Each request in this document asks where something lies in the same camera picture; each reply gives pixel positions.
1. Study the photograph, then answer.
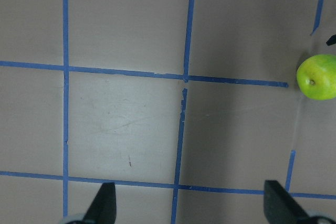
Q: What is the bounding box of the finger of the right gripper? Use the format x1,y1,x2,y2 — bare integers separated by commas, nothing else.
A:
326,35,336,46

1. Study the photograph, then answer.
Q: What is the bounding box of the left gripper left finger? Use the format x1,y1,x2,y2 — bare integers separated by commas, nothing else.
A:
82,183,116,224

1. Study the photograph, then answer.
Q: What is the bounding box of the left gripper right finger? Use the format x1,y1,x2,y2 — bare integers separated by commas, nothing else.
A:
263,180,310,224

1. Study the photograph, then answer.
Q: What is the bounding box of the green apple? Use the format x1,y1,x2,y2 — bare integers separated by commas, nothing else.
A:
296,54,335,100

